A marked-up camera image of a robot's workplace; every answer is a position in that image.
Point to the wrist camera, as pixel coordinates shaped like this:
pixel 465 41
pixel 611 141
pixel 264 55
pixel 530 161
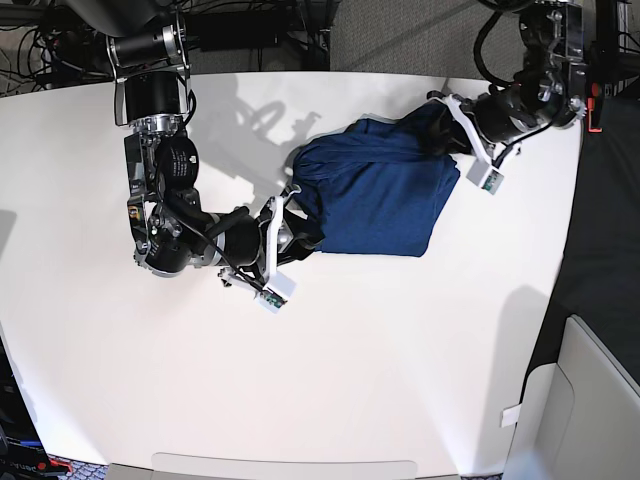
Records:
pixel 276 293
pixel 485 176

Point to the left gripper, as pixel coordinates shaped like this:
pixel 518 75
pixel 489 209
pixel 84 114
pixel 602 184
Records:
pixel 488 127

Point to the dark grey cloth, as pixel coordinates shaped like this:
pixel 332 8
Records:
pixel 598 279

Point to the blue long-sleeve shirt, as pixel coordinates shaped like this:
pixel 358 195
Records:
pixel 378 187

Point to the small red clamp bottom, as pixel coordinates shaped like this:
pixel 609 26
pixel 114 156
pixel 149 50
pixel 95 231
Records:
pixel 54 467

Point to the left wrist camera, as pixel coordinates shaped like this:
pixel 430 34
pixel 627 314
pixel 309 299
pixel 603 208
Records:
pixel 485 176

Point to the black box with label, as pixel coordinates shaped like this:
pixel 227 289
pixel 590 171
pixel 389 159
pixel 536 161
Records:
pixel 18 461

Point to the black aluminium frame post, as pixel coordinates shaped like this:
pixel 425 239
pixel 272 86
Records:
pixel 317 18

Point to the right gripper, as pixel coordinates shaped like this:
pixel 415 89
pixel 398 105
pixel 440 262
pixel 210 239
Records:
pixel 250 249

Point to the grey plastic bin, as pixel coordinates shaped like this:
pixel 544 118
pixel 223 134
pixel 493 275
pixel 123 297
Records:
pixel 579 418

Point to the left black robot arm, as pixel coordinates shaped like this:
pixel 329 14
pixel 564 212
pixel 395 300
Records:
pixel 548 92

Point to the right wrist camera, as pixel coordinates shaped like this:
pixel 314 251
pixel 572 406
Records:
pixel 276 293

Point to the red black clamp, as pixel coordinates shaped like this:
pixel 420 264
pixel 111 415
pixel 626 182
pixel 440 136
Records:
pixel 595 103

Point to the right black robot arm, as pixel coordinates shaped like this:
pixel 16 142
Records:
pixel 146 46

